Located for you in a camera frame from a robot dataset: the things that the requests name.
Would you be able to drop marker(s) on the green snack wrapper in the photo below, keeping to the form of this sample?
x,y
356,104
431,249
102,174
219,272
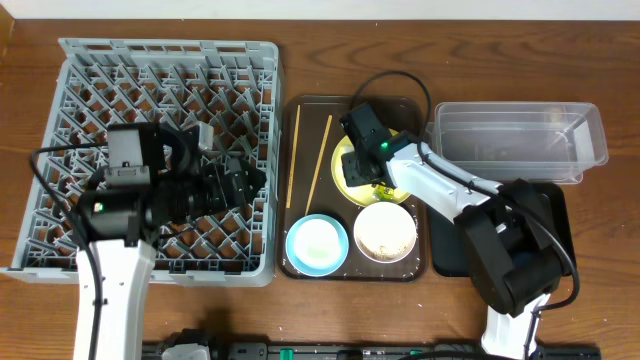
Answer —
x,y
383,193

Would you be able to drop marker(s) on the light blue bowl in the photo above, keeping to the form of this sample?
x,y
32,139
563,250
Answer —
x,y
316,245

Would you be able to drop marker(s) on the yellow plate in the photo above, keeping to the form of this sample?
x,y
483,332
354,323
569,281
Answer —
x,y
361,195

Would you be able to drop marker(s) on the grey dishwasher rack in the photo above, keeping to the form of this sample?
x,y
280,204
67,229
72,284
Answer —
x,y
233,86

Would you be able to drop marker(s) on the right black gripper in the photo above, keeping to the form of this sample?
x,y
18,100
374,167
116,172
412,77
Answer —
x,y
350,165

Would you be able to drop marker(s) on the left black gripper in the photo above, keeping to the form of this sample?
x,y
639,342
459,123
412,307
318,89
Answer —
x,y
213,184

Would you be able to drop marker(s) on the clear plastic bin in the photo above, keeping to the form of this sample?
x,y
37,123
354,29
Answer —
x,y
536,141

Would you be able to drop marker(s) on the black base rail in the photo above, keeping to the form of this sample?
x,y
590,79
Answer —
x,y
196,344

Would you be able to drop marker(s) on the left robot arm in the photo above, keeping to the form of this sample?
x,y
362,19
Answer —
x,y
153,177

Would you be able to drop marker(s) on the wooden chopstick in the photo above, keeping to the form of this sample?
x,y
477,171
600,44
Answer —
x,y
293,158
318,163

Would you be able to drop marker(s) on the black tray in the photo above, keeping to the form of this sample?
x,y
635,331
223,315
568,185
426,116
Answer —
x,y
447,249

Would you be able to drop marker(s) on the white bowl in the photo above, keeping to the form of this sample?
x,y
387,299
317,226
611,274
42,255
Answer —
x,y
385,232

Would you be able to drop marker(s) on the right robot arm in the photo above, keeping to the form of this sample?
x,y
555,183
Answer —
x,y
517,262

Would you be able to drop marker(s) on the dark brown serving tray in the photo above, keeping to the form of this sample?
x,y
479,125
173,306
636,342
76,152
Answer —
x,y
310,133

